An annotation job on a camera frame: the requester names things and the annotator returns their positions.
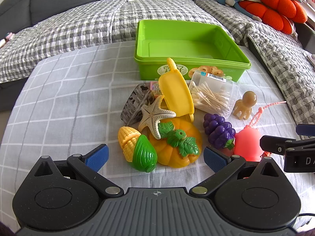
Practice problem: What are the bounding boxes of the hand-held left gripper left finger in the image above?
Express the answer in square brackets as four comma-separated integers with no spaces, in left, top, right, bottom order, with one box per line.
[30,144,124,198]

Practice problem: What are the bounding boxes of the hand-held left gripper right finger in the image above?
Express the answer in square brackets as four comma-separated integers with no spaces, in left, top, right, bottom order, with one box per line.
[189,145,287,198]

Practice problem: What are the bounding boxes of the grey brown hair claw clip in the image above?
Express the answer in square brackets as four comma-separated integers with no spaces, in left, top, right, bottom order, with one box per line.
[120,83,154,126]

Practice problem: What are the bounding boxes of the small pink box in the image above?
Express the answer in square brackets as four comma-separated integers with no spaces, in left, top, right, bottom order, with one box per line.
[150,80,164,97]

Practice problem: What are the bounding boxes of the grey checked quilt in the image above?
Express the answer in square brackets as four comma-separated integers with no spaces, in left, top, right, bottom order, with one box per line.
[0,0,238,84]

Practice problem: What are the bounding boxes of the grey checked pebble-backed blanket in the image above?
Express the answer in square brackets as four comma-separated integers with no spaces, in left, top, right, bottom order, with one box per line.
[195,0,315,128]

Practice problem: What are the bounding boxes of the grey grid bedsheet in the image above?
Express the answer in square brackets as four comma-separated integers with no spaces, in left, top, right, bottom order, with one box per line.
[0,41,315,228]

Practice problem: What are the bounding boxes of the purple toy grapes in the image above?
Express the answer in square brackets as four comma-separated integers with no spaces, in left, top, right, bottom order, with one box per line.
[203,113,236,151]

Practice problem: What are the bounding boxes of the beige starfish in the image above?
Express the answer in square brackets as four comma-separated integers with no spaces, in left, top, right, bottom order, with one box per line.
[138,95,177,140]

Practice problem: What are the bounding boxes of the green plastic box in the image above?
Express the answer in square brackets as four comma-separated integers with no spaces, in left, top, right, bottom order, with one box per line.
[134,20,251,83]

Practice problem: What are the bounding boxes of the yellow plastic toy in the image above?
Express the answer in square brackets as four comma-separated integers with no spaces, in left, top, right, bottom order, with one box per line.
[158,58,195,123]

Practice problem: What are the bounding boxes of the toy corn with green husk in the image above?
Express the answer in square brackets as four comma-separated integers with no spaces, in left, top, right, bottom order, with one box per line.
[118,126,158,173]

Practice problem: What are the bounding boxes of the pink octopus toy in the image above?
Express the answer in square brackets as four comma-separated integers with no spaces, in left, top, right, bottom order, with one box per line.
[233,100,287,163]

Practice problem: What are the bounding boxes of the orange flower cushion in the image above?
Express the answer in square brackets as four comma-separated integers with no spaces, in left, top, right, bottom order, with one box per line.
[239,0,308,34]

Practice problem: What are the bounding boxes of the orange toy pumpkin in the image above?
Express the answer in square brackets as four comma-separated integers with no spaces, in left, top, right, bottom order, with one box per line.
[148,118,203,168]

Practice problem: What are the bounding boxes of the amber octopus toy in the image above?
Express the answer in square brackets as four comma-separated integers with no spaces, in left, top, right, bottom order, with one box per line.
[233,91,258,120]

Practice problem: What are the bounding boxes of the clear cotton swab container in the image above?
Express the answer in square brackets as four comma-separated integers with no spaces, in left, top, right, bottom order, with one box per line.
[188,69,239,118]

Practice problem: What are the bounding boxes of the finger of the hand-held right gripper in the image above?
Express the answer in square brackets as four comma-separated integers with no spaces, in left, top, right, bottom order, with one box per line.
[259,135,315,156]
[296,124,315,136]

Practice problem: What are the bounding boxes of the red toy piece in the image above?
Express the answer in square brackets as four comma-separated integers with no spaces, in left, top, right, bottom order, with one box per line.
[219,147,235,157]

